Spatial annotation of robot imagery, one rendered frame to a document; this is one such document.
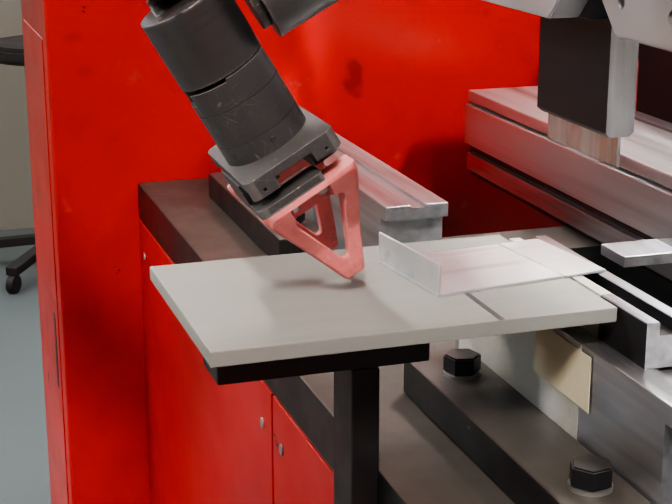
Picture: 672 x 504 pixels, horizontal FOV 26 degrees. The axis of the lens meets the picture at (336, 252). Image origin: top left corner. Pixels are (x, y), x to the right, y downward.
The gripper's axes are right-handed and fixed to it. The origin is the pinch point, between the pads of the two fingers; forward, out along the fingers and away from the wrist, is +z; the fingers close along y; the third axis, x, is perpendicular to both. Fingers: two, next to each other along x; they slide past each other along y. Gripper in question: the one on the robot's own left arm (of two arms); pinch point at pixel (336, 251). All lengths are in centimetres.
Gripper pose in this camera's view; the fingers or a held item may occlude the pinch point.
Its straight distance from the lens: 95.9
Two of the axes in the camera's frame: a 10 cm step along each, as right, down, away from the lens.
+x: -8.2, 5.6, -1.1
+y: -3.1, -2.7, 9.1
